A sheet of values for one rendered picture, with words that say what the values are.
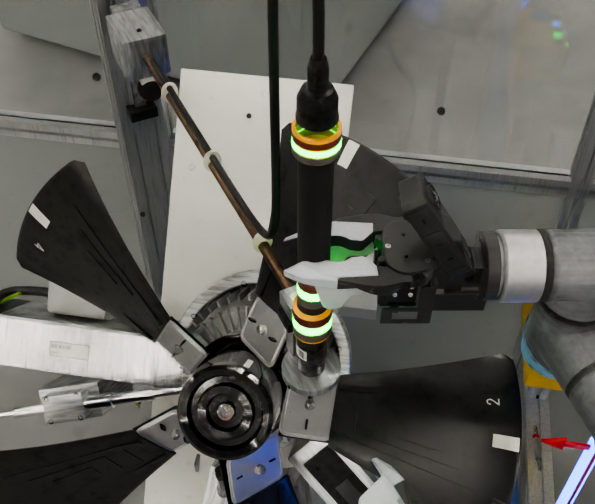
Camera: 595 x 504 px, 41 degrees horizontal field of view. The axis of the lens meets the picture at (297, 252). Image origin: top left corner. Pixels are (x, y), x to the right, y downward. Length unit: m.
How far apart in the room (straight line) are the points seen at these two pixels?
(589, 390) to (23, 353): 0.77
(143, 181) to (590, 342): 0.98
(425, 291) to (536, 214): 0.94
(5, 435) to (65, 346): 1.33
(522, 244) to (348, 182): 0.24
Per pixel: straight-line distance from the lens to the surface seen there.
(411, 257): 0.79
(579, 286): 0.83
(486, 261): 0.81
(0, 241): 2.13
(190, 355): 1.03
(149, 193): 1.61
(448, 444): 1.01
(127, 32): 1.29
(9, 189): 1.98
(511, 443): 1.02
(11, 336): 1.23
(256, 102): 1.21
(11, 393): 2.59
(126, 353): 1.17
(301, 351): 0.90
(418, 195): 0.73
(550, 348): 0.90
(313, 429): 1.00
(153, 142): 1.53
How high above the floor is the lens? 2.05
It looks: 47 degrees down
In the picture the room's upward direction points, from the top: straight up
